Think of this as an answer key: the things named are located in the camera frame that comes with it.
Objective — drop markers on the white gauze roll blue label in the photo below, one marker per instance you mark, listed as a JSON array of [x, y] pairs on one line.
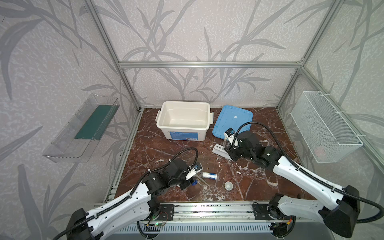
[[211, 176]]

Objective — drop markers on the white test tube rack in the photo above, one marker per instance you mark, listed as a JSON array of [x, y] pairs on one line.
[[219, 150]]

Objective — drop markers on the clear acrylic wall shelf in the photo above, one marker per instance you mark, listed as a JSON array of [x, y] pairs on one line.
[[79, 138]]

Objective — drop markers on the blue plastic bin lid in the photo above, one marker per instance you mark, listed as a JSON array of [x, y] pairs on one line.
[[230, 117]]

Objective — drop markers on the white plastic storage bin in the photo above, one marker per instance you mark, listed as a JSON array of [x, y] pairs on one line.
[[185, 121]]

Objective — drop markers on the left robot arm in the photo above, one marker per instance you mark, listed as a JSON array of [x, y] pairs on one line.
[[138, 204]]

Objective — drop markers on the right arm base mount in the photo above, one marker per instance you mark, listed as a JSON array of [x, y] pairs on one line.
[[261, 212]]

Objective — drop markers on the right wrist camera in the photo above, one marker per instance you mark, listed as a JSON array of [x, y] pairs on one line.
[[231, 136]]

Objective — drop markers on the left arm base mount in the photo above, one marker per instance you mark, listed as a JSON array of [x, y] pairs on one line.
[[164, 213]]

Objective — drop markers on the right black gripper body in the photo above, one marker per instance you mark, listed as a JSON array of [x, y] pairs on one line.
[[231, 150]]

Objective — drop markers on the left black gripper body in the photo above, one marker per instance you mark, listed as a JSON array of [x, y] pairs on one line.
[[188, 179]]

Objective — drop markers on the aluminium front rail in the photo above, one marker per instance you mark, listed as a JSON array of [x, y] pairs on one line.
[[210, 213]]

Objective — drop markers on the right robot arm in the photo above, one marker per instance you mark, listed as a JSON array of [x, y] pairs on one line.
[[340, 209]]

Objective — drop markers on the white wire mesh basket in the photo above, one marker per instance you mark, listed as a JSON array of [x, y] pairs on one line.
[[327, 134]]

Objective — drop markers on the small white ceramic crucible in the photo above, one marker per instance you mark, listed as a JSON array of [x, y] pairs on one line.
[[229, 186]]

